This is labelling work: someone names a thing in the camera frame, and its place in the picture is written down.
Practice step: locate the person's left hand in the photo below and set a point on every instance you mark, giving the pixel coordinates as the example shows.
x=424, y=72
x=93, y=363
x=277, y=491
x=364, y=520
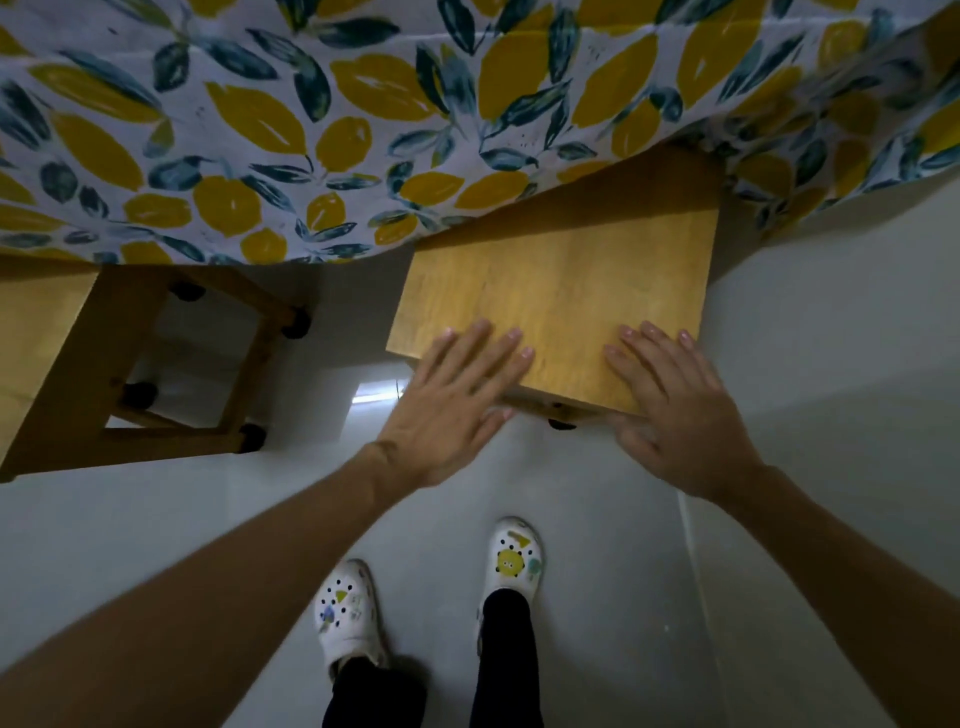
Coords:
x=450, y=412

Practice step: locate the person's right hand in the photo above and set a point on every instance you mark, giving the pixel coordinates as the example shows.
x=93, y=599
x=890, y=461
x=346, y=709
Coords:
x=682, y=420

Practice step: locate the light wooden stool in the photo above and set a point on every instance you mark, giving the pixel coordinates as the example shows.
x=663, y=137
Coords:
x=562, y=285
x=37, y=337

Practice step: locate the person's left forearm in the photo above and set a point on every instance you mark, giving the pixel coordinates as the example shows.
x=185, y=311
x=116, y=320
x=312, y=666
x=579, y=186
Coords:
x=187, y=600

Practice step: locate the person's right forearm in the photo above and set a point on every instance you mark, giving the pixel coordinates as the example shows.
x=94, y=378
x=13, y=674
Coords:
x=862, y=585

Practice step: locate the person's right white clog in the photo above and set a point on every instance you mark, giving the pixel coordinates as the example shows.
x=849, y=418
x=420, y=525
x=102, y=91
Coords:
x=510, y=562

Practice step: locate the person's white clog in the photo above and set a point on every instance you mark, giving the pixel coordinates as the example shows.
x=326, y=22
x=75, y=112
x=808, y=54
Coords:
x=349, y=607
x=510, y=562

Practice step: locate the person's left white clog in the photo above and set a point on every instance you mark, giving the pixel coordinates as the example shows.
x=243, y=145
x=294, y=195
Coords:
x=349, y=607

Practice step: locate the person's black trousers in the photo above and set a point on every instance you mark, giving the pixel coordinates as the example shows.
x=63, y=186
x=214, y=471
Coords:
x=510, y=660

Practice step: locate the lemon print tablecloth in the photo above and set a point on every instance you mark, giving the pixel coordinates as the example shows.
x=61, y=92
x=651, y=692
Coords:
x=300, y=112

